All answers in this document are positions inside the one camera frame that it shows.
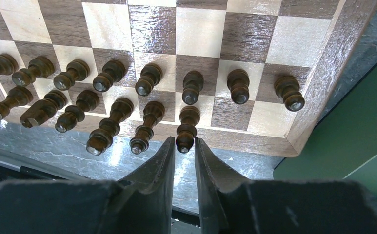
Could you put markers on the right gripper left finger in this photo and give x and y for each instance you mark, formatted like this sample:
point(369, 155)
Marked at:
point(141, 202)

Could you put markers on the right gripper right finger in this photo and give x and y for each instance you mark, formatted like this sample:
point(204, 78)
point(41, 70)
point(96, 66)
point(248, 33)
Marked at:
point(224, 197)

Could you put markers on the dark queen piece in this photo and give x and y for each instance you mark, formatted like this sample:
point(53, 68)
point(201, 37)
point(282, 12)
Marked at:
point(102, 138)

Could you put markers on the dark king piece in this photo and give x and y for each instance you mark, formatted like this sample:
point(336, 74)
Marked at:
point(153, 113)

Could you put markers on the dark back-row piece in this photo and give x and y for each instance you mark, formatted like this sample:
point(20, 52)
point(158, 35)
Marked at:
point(17, 96)
point(86, 101)

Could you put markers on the wooden chess board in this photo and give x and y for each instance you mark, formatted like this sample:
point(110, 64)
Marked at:
point(308, 39)

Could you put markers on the green tray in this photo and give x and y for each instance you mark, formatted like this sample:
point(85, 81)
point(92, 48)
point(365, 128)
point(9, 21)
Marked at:
point(344, 144)

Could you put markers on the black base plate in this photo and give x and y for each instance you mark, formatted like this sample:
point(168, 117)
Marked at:
point(23, 172)

